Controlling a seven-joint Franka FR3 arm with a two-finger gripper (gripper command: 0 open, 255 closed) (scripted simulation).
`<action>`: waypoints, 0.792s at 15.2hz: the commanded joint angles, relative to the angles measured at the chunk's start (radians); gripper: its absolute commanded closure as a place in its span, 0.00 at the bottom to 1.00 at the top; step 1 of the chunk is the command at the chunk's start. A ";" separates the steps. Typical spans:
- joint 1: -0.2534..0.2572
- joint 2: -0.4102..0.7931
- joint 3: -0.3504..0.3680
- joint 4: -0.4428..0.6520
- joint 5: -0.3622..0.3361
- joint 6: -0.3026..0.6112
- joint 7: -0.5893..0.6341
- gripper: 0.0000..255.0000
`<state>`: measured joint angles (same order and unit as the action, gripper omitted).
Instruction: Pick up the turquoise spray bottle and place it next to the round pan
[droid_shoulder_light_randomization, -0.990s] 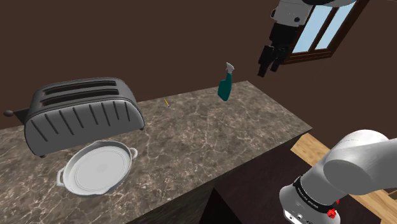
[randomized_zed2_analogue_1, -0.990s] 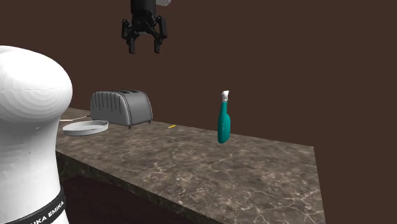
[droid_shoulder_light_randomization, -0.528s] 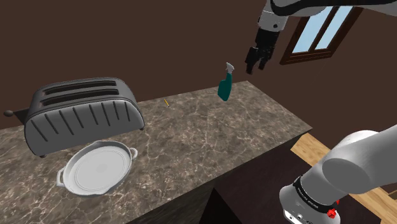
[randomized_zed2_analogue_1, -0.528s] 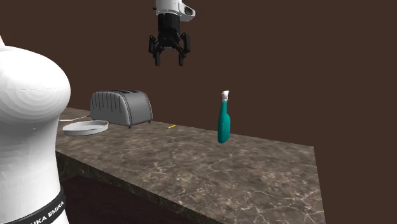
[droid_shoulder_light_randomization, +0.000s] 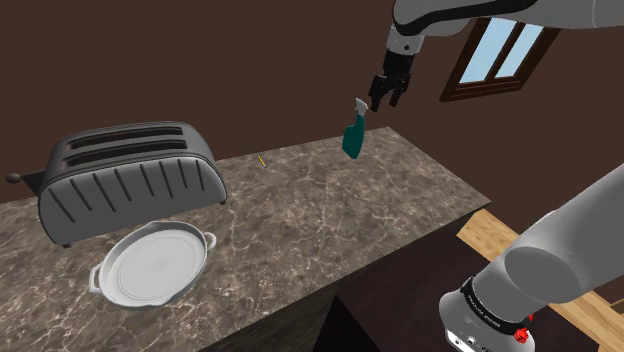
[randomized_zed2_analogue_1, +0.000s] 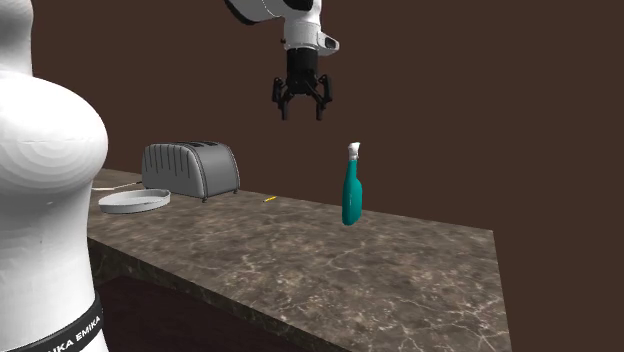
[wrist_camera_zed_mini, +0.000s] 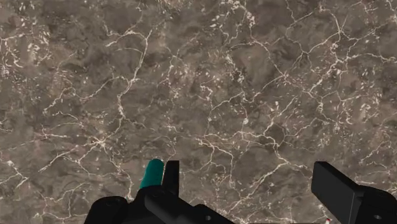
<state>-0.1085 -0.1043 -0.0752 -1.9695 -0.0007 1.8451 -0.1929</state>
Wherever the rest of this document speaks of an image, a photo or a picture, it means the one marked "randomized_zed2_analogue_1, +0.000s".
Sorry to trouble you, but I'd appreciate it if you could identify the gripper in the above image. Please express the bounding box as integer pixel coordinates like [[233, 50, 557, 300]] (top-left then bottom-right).
[[271, 47, 335, 122]]

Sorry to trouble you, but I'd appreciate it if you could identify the teal spray bottle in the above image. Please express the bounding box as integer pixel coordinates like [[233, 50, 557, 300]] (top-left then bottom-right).
[[341, 141, 364, 227]]

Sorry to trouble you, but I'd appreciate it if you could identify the grey toaster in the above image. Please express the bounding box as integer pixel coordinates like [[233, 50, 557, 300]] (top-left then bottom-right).
[[141, 140, 241, 204]]

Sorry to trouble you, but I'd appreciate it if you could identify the white round plate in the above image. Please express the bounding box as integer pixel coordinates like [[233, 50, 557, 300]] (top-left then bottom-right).
[[98, 188, 172, 215]]

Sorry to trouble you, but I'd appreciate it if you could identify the white toaster cable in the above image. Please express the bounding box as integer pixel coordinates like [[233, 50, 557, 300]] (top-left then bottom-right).
[[91, 181, 144, 192]]

